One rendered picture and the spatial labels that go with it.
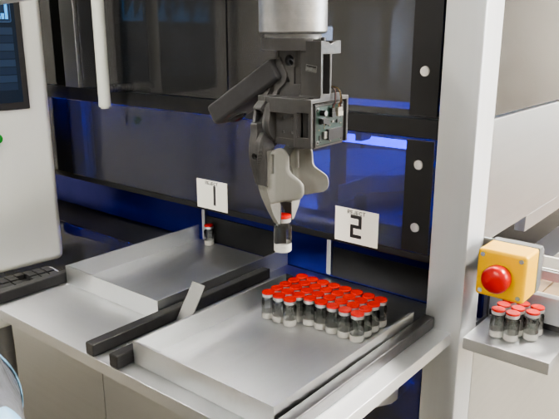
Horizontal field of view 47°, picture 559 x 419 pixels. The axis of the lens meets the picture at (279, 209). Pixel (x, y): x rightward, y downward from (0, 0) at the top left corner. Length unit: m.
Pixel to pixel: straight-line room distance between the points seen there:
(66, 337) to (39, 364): 1.03
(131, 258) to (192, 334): 0.37
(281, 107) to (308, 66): 0.05
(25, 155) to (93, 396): 0.70
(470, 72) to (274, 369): 0.50
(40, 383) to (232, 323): 1.16
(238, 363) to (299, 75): 0.43
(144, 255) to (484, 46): 0.79
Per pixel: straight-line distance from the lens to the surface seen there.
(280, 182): 0.73
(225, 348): 0.98
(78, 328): 1.09
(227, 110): 0.76
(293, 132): 0.71
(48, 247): 1.63
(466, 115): 0.96
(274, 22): 0.70
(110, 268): 1.32
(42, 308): 1.18
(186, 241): 1.44
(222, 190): 1.26
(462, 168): 0.97
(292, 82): 0.71
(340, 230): 1.10
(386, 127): 1.02
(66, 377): 1.98
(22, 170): 1.57
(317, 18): 0.70
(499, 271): 0.95
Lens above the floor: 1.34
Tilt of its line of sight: 16 degrees down
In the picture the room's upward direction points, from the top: straight up
